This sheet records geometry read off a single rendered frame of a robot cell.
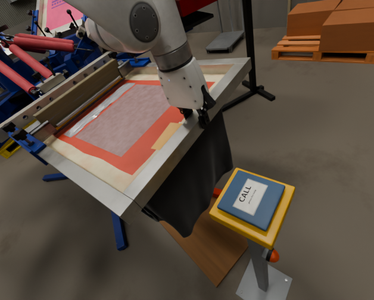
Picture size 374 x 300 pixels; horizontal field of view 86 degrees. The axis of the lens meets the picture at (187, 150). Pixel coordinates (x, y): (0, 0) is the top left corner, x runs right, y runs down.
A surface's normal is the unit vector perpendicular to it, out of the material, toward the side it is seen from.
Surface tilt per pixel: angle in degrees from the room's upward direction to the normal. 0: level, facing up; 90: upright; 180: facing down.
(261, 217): 0
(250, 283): 0
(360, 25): 90
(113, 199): 2
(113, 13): 93
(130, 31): 97
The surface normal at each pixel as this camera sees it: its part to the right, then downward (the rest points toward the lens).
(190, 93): -0.48, 0.71
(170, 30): 0.45, 0.51
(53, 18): -0.30, -0.16
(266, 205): -0.29, -0.66
